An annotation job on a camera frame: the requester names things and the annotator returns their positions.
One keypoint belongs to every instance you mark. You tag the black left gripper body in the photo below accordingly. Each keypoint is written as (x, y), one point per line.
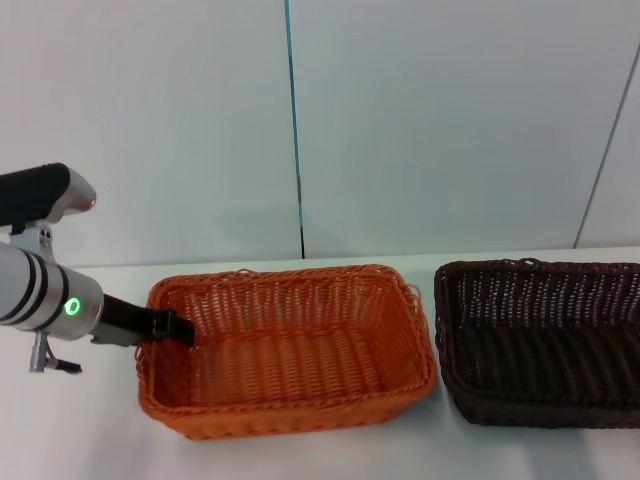
(122, 322)

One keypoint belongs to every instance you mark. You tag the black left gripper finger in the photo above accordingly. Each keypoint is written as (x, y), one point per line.
(172, 327)

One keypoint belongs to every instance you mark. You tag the orange woven plastic basket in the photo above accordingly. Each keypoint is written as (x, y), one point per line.
(300, 360)

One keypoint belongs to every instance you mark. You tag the dark brown woven basket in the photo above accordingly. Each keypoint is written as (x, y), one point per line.
(545, 360)

